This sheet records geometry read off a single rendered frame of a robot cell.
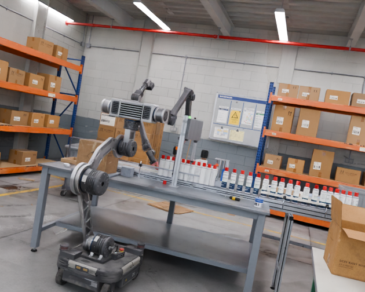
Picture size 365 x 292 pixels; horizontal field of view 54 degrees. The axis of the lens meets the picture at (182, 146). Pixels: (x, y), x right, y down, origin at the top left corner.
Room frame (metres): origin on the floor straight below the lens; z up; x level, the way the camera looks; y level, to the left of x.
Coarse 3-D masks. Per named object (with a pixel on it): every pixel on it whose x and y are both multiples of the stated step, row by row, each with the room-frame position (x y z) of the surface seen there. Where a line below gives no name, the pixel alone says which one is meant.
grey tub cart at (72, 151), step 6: (78, 138) 5.41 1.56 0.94; (84, 138) 5.42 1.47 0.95; (72, 144) 5.84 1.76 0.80; (78, 144) 6.16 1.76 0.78; (72, 150) 5.50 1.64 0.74; (72, 156) 5.52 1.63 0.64; (66, 180) 5.51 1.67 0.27; (66, 186) 5.53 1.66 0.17; (60, 192) 5.52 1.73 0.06; (90, 198) 5.58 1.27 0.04
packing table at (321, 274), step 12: (312, 252) 2.16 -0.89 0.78; (312, 264) 2.01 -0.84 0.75; (324, 264) 1.96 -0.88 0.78; (324, 276) 1.77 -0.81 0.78; (336, 276) 1.80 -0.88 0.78; (312, 288) 2.18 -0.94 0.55; (324, 288) 1.61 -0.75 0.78; (336, 288) 1.64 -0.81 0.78; (348, 288) 1.67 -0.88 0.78; (360, 288) 1.69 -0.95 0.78
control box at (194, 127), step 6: (192, 120) 3.32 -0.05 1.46; (198, 120) 3.38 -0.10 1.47; (192, 126) 3.33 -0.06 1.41; (198, 126) 3.38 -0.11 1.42; (186, 132) 3.33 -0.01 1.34; (192, 132) 3.34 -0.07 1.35; (198, 132) 3.39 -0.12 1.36; (186, 138) 3.32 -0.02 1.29; (192, 138) 3.35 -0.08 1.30; (198, 138) 3.40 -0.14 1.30
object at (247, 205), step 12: (60, 168) 3.24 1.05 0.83; (120, 180) 3.15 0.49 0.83; (132, 180) 3.26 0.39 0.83; (144, 180) 3.38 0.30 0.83; (168, 192) 3.03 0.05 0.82; (180, 192) 3.08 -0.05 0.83; (192, 192) 3.18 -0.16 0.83; (204, 192) 3.29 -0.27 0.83; (252, 192) 3.82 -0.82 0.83; (228, 204) 2.94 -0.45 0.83; (240, 204) 3.03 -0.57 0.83; (252, 204) 3.13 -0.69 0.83; (264, 204) 3.24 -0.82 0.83
